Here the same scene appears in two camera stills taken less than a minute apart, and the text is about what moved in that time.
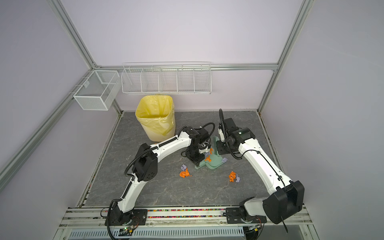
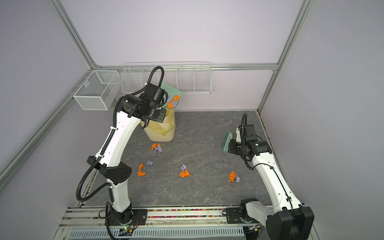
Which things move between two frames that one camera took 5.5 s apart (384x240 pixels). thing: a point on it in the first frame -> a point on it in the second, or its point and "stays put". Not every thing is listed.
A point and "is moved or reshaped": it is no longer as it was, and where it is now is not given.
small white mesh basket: [97, 92] stays put
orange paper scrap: [232, 176] stays put
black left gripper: [196, 161] -> [161, 118]
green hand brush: [213, 144] is moved or reshaped
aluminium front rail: [96, 218] stays put
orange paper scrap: [208, 158] -> [176, 98]
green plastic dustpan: [212, 161] -> [171, 92]
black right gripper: [221, 150] -> [232, 149]
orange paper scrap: [185, 173] stays put
